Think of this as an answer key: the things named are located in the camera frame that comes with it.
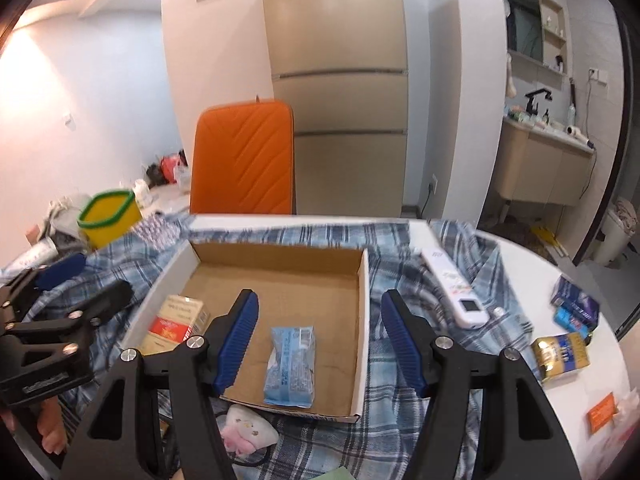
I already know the blue plaid shirt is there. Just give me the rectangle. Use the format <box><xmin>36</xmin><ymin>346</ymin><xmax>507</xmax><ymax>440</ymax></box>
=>
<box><xmin>27</xmin><ymin>214</ymin><xmax>534</xmax><ymax>479</ymax></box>

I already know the white cloth bag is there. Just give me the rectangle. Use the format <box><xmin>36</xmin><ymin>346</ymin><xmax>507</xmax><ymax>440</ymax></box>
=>
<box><xmin>43</xmin><ymin>193</ymin><xmax>91</xmax><ymax>240</ymax></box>

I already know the small orange packet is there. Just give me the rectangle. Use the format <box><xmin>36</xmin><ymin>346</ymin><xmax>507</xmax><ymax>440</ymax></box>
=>
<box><xmin>587</xmin><ymin>392</ymin><xmax>617</xmax><ymax>434</ymax></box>

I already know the beige refrigerator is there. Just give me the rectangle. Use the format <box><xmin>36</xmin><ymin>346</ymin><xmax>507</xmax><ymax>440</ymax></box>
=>
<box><xmin>262</xmin><ymin>0</ymin><xmax>408</xmax><ymax>218</ymax></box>

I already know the gold blue box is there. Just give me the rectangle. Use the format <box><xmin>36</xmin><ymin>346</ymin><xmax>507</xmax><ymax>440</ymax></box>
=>
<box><xmin>532</xmin><ymin>333</ymin><xmax>590</xmax><ymax>382</ymax></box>

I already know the pink white plush toy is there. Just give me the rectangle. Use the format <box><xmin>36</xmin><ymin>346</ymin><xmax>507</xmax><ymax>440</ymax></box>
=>
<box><xmin>220</xmin><ymin>404</ymin><xmax>279</xmax><ymax>457</ymax></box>

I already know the blue tissue pack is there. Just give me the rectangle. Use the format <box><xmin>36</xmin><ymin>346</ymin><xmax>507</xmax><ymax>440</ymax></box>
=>
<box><xmin>264</xmin><ymin>326</ymin><xmax>316</xmax><ymax>408</ymax></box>

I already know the black faucet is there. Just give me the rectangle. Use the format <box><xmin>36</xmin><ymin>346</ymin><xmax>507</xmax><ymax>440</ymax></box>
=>
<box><xmin>525</xmin><ymin>87</ymin><xmax>552</xmax><ymax>116</ymax></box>

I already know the red plastic bag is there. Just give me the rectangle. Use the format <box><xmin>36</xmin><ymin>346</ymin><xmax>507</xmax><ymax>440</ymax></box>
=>
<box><xmin>158</xmin><ymin>153</ymin><xmax>182</xmax><ymax>184</ymax></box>

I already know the clear plastic bag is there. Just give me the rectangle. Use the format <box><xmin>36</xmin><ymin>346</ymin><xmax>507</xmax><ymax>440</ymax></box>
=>
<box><xmin>592</xmin><ymin>388</ymin><xmax>639</xmax><ymax>478</ymax></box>

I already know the open cardboard box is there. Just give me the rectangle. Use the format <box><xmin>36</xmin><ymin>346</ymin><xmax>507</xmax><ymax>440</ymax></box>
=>
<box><xmin>122</xmin><ymin>242</ymin><xmax>370</xmax><ymax>422</ymax></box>

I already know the yellow bin green rim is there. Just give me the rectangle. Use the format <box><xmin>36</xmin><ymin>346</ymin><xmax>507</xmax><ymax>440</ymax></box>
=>
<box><xmin>77</xmin><ymin>188</ymin><xmax>142</xmax><ymax>249</ymax></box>

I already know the light blue small box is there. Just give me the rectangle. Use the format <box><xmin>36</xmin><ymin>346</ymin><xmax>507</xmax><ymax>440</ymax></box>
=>
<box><xmin>553</xmin><ymin>307</ymin><xmax>591</xmax><ymax>346</ymax></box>

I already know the orange chair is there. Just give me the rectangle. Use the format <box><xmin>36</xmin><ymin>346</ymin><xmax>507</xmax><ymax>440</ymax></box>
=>
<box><xmin>190</xmin><ymin>100</ymin><xmax>295</xmax><ymax>214</ymax></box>

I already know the dark blue box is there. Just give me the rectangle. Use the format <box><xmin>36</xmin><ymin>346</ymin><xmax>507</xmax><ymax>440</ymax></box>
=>
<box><xmin>551</xmin><ymin>275</ymin><xmax>600</xmax><ymax>332</ymax></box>

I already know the person's left hand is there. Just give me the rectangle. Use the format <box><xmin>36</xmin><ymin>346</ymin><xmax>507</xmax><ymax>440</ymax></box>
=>
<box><xmin>1</xmin><ymin>396</ymin><xmax>67</xmax><ymax>455</ymax></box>

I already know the beige vanity cabinet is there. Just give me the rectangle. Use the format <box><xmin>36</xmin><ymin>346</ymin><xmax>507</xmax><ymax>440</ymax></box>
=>
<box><xmin>492</xmin><ymin>118</ymin><xmax>594</xmax><ymax>207</ymax></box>

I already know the red and cream packet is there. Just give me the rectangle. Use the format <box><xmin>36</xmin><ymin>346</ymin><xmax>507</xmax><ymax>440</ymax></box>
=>
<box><xmin>139</xmin><ymin>295</ymin><xmax>210</xmax><ymax>356</ymax></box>

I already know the white hair dryer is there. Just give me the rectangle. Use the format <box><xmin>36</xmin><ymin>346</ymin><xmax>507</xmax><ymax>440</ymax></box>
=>
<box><xmin>566</xmin><ymin>126</ymin><xmax>594</xmax><ymax>150</ymax></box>

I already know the white remote control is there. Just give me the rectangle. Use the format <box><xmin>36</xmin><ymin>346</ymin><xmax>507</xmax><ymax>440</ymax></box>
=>
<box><xmin>421</xmin><ymin>248</ymin><xmax>489</xmax><ymax>330</ymax></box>

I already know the mirror wall cabinet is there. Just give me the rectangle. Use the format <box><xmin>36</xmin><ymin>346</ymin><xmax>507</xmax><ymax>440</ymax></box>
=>
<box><xmin>504</xmin><ymin>0</ymin><xmax>568</xmax><ymax>75</ymax></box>

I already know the silver blister pack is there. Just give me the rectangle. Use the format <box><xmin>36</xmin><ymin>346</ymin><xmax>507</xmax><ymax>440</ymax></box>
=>
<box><xmin>132</xmin><ymin>214</ymin><xmax>181</xmax><ymax>252</ymax></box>

